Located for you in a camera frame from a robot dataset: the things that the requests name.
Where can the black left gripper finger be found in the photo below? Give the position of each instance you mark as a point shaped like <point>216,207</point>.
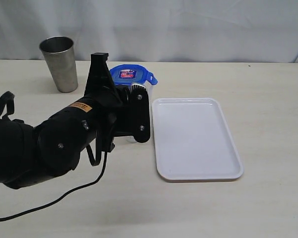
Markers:
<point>100,86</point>

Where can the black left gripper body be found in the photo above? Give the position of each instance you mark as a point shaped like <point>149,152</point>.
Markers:
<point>111,114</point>

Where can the blue container lid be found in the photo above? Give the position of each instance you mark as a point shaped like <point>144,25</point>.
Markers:
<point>126,74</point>

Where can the stainless steel cup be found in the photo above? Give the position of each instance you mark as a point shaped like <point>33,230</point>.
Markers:
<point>58,53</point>

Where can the clear plastic container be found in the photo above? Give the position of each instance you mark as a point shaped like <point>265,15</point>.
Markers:
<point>149,88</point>

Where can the white plastic tray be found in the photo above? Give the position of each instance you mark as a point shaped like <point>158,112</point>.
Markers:
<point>193,142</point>

